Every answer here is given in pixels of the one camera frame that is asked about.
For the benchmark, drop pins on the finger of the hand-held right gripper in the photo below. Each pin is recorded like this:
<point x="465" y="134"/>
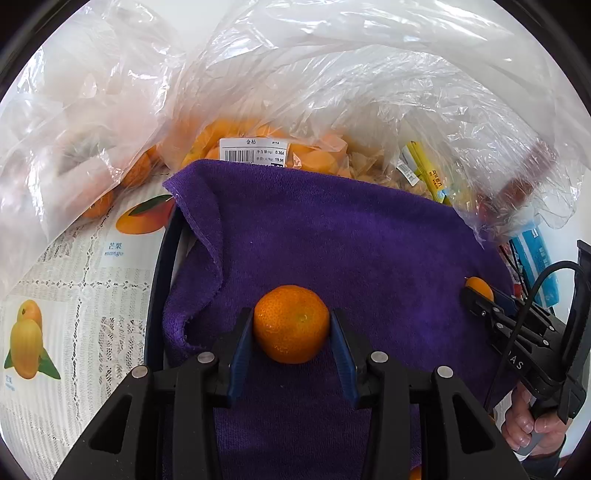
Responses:
<point x="508" y="300"/>
<point x="501" y="327"/>

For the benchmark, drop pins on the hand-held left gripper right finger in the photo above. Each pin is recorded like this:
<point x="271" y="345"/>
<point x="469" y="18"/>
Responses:
<point x="344" y="355"/>

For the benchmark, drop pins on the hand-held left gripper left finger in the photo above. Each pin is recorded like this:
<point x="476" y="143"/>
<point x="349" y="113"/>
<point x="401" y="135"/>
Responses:
<point x="240" y="355"/>

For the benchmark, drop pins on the small round kumquat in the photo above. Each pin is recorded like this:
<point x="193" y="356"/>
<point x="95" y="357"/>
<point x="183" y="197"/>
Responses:
<point x="481" y="287"/>

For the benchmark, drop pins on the smooth mandarin orange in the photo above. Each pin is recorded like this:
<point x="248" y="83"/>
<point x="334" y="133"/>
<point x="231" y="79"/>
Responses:
<point x="292" y="323"/>

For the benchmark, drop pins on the black tray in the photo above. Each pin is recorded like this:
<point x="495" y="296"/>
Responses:
<point x="159" y="286"/>

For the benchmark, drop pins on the clear plastic kumquat bag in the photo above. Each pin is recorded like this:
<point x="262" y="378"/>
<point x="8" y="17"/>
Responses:
<point x="369" y="83"/>

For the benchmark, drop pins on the clear plastic mandarin bag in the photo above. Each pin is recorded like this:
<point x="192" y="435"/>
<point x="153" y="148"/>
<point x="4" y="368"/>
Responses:
<point x="69" y="115"/>

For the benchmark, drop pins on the person's right forearm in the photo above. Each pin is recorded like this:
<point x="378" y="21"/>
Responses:
<point x="542" y="468"/>

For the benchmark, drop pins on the person's right hand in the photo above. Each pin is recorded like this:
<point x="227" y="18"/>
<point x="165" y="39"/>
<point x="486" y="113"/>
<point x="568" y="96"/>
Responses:
<point x="512" y="422"/>

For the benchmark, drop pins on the blue packet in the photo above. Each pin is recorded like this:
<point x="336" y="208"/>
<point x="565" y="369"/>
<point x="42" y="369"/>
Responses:
<point x="535" y="263"/>

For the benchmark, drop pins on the purple towel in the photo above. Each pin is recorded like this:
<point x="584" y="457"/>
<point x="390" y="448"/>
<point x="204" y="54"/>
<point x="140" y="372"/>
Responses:
<point x="346" y="240"/>

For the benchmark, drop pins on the red packet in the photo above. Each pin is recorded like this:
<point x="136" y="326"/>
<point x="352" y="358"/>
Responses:
<point x="521" y="184"/>

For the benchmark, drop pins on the yellow packet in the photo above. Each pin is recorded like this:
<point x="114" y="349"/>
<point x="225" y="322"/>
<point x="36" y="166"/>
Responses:
<point x="427" y="173"/>

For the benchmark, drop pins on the bag of pale dried slices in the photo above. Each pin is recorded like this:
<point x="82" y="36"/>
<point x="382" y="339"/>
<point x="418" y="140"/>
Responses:
<point x="374" y="166"/>

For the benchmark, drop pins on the pile of bagged kumquats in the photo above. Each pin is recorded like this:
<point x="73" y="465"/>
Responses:
<point x="314" y="159"/>

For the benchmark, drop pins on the white price label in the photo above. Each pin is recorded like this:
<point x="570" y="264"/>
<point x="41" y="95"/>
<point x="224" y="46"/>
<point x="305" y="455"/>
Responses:
<point x="254" y="151"/>

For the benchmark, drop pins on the pile of bagged mandarins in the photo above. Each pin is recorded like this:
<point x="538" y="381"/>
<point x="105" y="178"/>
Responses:
<point x="134" y="170"/>

